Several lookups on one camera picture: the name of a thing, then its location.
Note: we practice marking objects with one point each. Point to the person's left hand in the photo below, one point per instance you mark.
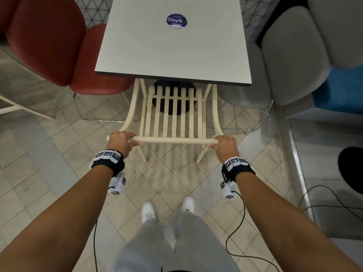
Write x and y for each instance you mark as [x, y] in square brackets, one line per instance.
[120, 143]

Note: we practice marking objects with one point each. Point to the person's right hand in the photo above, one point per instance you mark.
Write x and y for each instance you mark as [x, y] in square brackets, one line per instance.
[227, 148]

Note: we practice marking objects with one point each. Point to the cream wooden slatted chair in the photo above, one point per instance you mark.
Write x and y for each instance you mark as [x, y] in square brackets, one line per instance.
[175, 140]

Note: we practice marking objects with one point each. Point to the person's right forearm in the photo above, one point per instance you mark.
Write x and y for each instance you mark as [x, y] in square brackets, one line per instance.
[289, 223]

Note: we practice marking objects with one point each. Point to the person's left forearm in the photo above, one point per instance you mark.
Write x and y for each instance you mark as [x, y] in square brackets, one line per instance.
[62, 220]

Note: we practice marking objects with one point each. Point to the person's white right shoe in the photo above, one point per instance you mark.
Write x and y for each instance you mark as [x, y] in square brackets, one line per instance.
[188, 204]

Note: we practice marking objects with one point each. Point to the person's white shoe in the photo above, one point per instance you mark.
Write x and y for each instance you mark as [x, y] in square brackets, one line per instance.
[188, 204]
[148, 212]

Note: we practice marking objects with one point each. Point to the person's white left shoe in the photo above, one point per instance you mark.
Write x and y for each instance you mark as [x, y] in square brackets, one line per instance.
[148, 212]

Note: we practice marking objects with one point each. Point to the person's grey right trouser leg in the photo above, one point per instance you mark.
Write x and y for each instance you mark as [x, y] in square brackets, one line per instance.
[198, 243]

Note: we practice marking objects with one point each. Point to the person's grey trouser leg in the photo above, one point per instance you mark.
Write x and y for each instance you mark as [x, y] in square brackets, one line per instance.
[144, 246]
[198, 243]

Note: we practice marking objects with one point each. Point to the person's grey left trouser leg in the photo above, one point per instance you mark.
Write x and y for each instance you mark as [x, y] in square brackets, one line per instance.
[144, 246]

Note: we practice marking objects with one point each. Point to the grey upholstered chair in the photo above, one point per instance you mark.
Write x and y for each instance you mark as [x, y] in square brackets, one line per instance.
[292, 53]
[337, 25]

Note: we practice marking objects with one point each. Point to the red upholstered chair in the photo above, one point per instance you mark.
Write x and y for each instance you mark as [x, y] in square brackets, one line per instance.
[45, 39]

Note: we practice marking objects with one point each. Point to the black marker left wristband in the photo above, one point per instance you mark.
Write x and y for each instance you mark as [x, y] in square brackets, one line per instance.
[109, 162]

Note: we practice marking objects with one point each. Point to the black marker wristband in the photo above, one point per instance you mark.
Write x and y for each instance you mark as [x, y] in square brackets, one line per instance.
[239, 168]
[109, 162]

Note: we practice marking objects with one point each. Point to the black marker right wristband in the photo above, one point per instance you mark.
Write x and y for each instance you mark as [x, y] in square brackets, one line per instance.
[239, 168]

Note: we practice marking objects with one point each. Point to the black round table base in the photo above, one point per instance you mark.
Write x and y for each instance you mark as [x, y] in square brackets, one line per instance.
[353, 169]
[175, 82]

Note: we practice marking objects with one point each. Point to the white table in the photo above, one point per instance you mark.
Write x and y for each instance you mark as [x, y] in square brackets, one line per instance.
[175, 53]

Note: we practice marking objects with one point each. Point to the blue bench with white base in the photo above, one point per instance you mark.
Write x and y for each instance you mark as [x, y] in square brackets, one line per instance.
[340, 90]

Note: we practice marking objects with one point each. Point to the round purple sticker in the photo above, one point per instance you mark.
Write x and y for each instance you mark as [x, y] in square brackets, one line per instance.
[176, 21]

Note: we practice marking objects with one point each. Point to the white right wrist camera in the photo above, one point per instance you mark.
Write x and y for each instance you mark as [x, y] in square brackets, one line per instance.
[229, 191]

